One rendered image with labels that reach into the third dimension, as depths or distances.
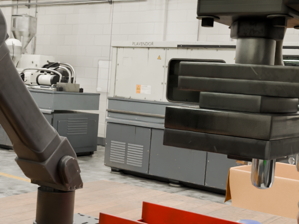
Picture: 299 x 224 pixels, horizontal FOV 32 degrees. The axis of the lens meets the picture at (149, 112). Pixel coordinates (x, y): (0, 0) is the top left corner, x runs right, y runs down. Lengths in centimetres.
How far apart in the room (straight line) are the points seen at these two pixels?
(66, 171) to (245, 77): 43
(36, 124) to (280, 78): 44
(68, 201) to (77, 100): 682
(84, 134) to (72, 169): 699
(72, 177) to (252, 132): 46
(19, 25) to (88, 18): 145
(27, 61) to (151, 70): 305
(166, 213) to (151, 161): 532
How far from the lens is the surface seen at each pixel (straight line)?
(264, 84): 46
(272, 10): 46
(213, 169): 571
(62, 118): 749
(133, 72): 638
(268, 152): 42
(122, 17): 920
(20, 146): 81
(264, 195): 287
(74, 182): 85
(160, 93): 611
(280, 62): 59
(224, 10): 48
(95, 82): 949
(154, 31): 864
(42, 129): 80
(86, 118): 781
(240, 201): 294
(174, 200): 119
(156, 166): 614
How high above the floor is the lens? 116
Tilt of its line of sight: 3 degrees down
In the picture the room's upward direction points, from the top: 4 degrees clockwise
